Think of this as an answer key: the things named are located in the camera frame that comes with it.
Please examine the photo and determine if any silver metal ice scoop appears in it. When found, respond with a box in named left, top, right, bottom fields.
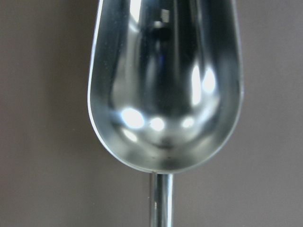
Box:
left=88, top=0, right=244, bottom=227

